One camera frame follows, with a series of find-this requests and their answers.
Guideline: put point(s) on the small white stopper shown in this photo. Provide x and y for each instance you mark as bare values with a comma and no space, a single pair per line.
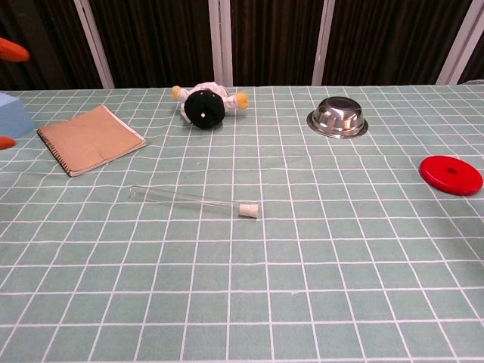
250,210

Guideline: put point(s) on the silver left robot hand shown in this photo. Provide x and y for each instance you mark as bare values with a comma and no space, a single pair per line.
15,51

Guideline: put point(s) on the transparent glass test tube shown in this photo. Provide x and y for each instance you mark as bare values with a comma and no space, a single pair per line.
181,200

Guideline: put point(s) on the brown spiral notebook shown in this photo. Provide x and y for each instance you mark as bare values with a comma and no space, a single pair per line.
90,140

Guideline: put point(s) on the white metal frame post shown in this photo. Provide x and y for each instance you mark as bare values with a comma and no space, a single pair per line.
94,41
220,41
323,41
459,41

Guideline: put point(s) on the red plastic disc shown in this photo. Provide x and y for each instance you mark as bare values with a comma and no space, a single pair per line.
450,175

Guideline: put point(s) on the light blue foam block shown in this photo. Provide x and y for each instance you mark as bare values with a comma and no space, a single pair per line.
13,117

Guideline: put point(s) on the upturned stainless steel bowl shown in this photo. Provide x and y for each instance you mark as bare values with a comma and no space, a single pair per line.
337,119

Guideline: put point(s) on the plush doll with black hair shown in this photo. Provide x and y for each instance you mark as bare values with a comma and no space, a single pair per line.
204,109

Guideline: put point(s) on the green checked tablecloth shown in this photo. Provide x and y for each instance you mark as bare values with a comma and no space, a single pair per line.
242,264

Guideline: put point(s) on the black curtain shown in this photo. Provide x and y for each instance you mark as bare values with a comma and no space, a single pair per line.
162,38

